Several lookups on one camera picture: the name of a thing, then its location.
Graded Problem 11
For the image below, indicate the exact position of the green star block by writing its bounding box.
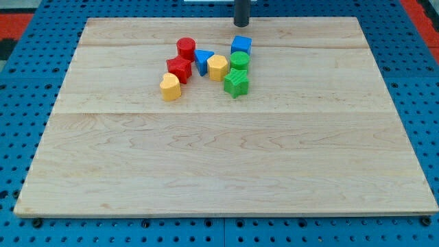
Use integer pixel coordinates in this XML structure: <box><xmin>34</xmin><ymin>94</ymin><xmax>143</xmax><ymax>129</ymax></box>
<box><xmin>224</xmin><ymin>68</ymin><xmax>249</xmax><ymax>98</ymax></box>

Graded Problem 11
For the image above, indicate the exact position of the yellow hexagon block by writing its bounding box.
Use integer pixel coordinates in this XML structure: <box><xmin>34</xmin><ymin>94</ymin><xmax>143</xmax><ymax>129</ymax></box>
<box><xmin>207</xmin><ymin>55</ymin><xmax>228</xmax><ymax>82</ymax></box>

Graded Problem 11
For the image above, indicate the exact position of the yellow heart block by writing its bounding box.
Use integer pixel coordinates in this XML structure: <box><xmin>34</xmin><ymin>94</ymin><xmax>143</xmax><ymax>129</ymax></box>
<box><xmin>159</xmin><ymin>73</ymin><xmax>182</xmax><ymax>101</ymax></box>

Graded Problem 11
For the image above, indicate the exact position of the green cylinder block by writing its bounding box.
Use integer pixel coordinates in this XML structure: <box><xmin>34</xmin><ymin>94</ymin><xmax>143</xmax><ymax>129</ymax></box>
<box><xmin>230</xmin><ymin>51</ymin><xmax>250</xmax><ymax>70</ymax></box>

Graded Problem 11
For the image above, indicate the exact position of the red star block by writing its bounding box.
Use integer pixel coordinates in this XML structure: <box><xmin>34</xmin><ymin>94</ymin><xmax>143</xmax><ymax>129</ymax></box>
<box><xmin>166</xmin><ymin>56</ymin><xmax>192</xmax><ymax>84</ymax></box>

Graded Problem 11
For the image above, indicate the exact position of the blue triangle block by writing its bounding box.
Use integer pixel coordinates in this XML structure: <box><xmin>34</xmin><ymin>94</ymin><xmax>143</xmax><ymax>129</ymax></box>
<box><xmin>194</xmin><ymin>49</ymin><xmax>215</xmax><ymax>76</ymax></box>

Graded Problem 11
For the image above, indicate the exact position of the blue cube block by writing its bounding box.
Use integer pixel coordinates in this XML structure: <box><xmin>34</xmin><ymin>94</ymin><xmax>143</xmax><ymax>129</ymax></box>
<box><xmin>230</xmin><ymin>36</ymin><xmax>252</xmax><ymax>55</ymax></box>

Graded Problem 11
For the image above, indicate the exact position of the red cylinder block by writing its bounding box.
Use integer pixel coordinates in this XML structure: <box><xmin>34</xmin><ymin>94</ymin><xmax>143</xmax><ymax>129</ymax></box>
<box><xmin>176</xmin><ymin>37</ymin><xmax>196</xmax><ymax>62</ymax></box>

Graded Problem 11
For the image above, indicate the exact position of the light wooden board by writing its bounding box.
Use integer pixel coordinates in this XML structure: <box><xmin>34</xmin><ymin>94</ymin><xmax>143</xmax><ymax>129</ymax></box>
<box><xmin>14</xmin><ymin>17</ymin><xmax>438</xmax><ymax>218</ymax></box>

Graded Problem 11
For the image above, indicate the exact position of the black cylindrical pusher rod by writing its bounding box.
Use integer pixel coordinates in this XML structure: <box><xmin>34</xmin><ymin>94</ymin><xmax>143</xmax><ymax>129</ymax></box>
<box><xmin>233</xmin><ymin>0</ymin><xmax>251</xmax><ymax>27</ymax></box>

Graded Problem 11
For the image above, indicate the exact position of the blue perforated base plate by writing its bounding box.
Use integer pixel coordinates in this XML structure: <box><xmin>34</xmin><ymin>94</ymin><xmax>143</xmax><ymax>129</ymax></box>
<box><xmin>1</xmin><ymin>0</ymin><xmax>438</xmax><ymax>246</ymax></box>

